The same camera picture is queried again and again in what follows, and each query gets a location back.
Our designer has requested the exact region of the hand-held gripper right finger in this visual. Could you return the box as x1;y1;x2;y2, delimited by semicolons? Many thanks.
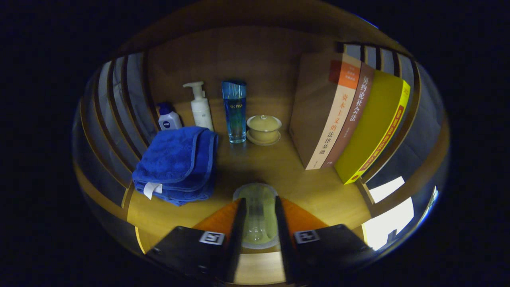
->
274;195;375;284

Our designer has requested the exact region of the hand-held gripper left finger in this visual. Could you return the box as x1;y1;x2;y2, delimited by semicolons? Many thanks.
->
147;198;247;284

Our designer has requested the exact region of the green handled sponge brush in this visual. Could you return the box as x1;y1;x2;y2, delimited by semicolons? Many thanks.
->
232;183;279;250

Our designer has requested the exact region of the wooden countertop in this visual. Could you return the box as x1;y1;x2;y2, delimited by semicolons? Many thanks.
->
127;98;373;285

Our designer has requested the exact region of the wooden cabinet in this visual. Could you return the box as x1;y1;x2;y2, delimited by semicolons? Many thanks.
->
74;0;451;263

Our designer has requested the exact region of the blue folded towel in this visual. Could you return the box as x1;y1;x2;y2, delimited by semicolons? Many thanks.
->
132;126;219;206

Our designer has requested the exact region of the yellow-green lidded tea cup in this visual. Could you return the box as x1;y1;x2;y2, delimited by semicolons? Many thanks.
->
246;114;282;146

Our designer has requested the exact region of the tall blue glass bottle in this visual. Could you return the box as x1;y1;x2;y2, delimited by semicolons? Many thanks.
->
222;80;247;144

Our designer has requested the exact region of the white pump bottle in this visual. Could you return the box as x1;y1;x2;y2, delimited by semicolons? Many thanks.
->
183;81;214;132

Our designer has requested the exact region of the beige book orange spine top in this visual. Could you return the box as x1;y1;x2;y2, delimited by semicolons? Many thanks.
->
289;53;362;171

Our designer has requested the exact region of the small white bottle blue cap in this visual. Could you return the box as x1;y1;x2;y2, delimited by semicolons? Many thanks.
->
157;102;183;131

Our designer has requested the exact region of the yellow book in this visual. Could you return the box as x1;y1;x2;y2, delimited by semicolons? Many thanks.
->
335;70;411;185

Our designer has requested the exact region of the brown book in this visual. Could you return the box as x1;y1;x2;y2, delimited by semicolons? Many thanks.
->
322;63;376;168

